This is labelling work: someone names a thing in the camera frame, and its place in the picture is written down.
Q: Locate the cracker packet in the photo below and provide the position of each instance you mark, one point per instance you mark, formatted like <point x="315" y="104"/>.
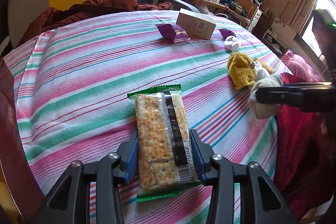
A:
<point x="157" y="129"/>

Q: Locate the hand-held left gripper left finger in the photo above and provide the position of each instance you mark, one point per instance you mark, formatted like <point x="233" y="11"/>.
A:
<point x="131" y="161"/>

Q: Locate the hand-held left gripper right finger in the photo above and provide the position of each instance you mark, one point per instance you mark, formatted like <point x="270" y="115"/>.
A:
<point x="197" y="161"/>

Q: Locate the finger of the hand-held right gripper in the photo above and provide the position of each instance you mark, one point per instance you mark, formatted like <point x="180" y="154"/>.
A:
<point x="288" y="96"/>

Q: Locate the maroon jacket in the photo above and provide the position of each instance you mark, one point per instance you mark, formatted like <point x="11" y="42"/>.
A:
<point x="105" y="6"/>

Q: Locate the maroon box with gold interior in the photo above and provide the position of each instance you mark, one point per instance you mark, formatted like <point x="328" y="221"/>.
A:
<point x="13" y="140"/>

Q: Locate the person's red garment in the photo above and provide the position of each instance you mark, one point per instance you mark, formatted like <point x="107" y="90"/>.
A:
<point x="302" y="155"/>

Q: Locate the pink blanket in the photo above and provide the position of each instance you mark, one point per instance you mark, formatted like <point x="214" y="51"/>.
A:
<point x="299" y="66"/>

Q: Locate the white crumpled ball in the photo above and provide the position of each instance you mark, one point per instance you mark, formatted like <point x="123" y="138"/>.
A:
<point x="232" y="43"/>

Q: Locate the beige cardboard box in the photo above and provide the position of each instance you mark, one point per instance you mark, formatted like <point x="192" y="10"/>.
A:
<point x="194" y="24"/>

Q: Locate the yellow knitted sock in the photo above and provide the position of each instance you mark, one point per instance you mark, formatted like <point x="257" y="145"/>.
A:
<point x="241" y="71"/>

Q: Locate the purple snack packet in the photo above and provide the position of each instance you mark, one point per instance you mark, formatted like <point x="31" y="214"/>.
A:
<point x="172" y="32"/>
<point x="226" y="33"/>

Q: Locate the white leaf print box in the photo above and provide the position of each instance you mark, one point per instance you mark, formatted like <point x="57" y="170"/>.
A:
<point x="283" y="27"/>

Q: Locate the striped tablecloth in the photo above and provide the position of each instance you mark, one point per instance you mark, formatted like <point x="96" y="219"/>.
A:
<point x="78" y="82"/>

